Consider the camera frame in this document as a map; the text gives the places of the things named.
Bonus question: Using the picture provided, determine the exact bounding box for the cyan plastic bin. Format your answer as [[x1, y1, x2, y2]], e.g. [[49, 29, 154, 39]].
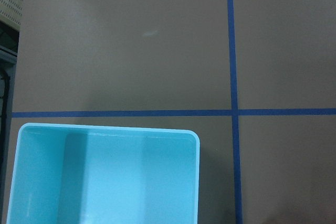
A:
[[6, 123, 200, 223]]

